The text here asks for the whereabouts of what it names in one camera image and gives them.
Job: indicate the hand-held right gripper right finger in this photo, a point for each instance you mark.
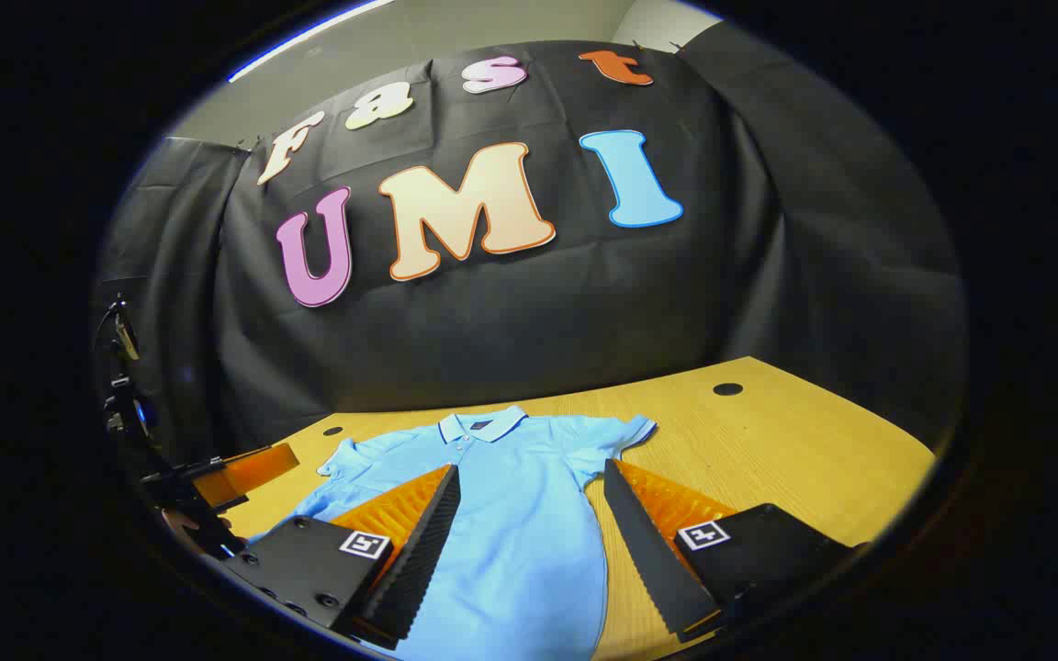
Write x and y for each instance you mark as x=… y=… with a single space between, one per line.
x=653 y=551

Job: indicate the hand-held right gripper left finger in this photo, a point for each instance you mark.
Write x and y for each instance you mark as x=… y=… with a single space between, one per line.
x=423 y=551

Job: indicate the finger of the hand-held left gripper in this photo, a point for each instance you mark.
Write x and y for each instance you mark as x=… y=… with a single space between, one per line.
x=249 y=470

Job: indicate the light blue polo T-shirt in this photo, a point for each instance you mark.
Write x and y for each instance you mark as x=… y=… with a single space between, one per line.
x=529 y=514

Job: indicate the black backdrop cloth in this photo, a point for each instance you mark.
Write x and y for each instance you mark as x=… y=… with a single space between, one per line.
x=538 y=312

